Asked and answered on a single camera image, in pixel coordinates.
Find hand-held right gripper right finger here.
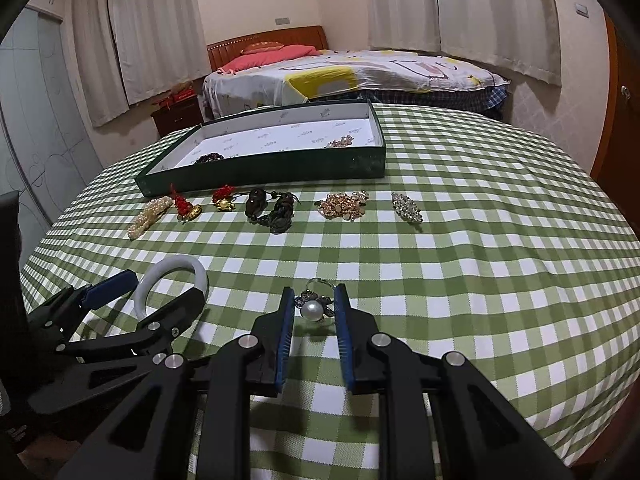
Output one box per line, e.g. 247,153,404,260
333,282,577,480

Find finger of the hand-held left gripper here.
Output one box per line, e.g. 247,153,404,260
26,287,209,416
25,269,139,357

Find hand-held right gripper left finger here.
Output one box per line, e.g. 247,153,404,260
55,286,297,480

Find pearl flower ring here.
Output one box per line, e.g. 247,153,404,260
294,277,337,324

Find white jade bangle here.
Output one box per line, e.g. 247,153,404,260
134,255,209,322

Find white pearl bracelet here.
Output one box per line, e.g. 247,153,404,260
127,197,174,241

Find red knot gold charm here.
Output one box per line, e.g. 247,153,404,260
169,183,204,222
211,185,239,211

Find dark carved wooden pendant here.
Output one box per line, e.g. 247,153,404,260
244,187,300,234

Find pearl flower brooch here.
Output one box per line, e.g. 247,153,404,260
314,190,370,221

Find silver rhinestone brooch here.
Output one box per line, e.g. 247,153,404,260
391,191,424,224

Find dark green tray box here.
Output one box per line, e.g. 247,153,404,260
135,100,389,198

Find green checkered tablecloth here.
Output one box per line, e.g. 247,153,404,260
20,102,640,480

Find dark wooden nightstand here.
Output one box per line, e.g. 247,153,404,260
150,95,204,139

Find frosted glass sliding door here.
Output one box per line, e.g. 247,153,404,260
0,5,107,241

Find red boxes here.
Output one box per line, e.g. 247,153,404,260
152,86,196,109

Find white curtain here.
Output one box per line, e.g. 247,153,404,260
432,0,562,87
70,0,132,128
367,0,442,53
107,0,212,107

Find pink pillow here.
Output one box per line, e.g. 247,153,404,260
216,44,321,75

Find wooden bed headboard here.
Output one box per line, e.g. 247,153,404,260
206,25,329,73

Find bed with patterned cover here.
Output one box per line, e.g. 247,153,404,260
202,50,511,121

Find orange pillow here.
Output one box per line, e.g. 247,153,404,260
240,40,284,56

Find brown wooden door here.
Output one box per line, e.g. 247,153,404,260
590,10,640,221

